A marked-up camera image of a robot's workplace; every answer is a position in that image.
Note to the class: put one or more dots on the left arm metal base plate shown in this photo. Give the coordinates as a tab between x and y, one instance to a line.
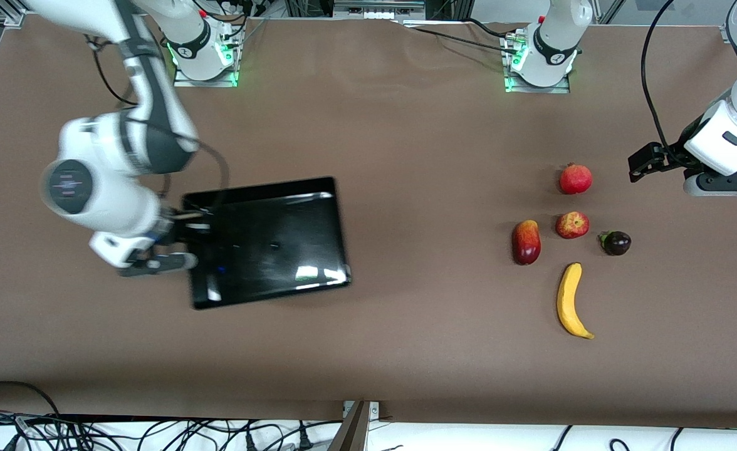
559	88

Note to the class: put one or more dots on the red yellow mango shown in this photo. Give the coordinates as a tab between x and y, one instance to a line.
526	243

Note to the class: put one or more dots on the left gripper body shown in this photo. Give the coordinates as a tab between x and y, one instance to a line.
668	156

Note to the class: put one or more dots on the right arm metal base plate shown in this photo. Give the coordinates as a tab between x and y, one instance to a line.
183	81

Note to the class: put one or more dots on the red yellow apple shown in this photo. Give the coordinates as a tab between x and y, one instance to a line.
572	225

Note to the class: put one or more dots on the red pomegranate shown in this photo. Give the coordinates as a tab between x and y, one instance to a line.
575	178

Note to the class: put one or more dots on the yellow banana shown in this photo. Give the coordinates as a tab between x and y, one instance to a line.
568	300

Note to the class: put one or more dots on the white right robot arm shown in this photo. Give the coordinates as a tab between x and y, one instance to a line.
124	144

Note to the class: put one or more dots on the white power strip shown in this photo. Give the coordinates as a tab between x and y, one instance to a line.
378	9

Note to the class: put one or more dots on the black rectangular tray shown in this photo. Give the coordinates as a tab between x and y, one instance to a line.
274	244

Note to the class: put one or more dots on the metal table edge bracket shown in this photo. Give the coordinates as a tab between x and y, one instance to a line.
373	410

